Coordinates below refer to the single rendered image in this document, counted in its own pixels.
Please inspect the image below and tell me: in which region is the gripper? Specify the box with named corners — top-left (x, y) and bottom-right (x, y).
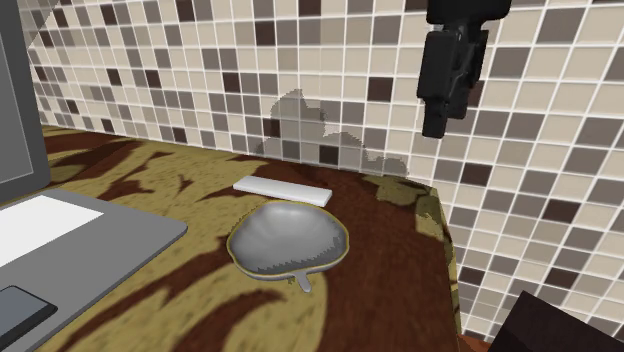
top-left (416, 0), bottom-right (513, 140)

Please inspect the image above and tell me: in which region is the grey laptop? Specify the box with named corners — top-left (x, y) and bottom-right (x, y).
top-left (0, 0), bottom-right (189, 352)

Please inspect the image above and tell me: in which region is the white flat bar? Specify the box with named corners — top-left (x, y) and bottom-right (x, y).
top-left (232, 175), bottom-right (334, 207)

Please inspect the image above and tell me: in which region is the grey leaf-shaped dish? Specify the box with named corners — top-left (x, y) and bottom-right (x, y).
top-left (226, 199), bottom-right (351, 294)

